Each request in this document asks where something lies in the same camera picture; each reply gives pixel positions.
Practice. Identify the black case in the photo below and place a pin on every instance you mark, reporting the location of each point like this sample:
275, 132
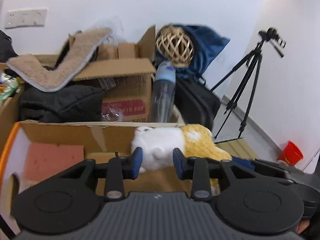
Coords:
197, 102

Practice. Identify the blue fabric bag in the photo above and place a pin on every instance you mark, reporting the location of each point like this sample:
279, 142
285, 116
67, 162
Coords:
207, 47

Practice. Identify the white and yellow plush toy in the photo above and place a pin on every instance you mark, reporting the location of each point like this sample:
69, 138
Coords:
162, 140

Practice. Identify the pile of colourful packets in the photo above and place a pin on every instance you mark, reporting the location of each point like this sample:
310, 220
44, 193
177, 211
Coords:
7, 86

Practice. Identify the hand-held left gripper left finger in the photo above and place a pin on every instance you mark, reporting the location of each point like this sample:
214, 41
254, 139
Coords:
137, 161

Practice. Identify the beige fluffy mat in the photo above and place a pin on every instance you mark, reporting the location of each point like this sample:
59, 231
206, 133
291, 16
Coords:
62, 62

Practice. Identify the black cloth bundle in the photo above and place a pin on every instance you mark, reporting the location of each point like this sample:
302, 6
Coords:
60, 102

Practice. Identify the black tripod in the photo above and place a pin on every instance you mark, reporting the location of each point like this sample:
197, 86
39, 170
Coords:
247, 80

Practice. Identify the red plastic cup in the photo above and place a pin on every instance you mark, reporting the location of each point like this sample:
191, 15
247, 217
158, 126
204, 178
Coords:
291, 153

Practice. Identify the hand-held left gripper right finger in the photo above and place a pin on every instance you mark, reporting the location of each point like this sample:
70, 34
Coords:
177, 163

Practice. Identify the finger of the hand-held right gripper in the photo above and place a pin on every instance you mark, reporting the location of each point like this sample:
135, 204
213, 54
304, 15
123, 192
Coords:
241, 162

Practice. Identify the black bag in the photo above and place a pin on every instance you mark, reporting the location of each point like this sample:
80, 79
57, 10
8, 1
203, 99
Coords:
6, 47

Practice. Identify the white wall socket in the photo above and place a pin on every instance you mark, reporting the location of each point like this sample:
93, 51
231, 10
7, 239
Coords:
25, 17

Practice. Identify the large brown cardboard box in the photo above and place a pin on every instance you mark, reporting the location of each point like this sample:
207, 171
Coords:
122, 80

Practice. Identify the water bottle with blue cap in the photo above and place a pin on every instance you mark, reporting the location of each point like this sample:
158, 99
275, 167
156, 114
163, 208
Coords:
162, 92

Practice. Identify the woven rattan ball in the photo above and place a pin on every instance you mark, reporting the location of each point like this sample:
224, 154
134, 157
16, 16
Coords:
175, 46

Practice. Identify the red cardboard box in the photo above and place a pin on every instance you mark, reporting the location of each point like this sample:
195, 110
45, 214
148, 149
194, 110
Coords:
75, 136

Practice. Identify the clear plastic bag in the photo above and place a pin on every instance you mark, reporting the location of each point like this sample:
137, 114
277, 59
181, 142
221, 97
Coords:
111, 113

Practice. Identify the pink sponge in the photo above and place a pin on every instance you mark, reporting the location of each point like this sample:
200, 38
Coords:
55, 160

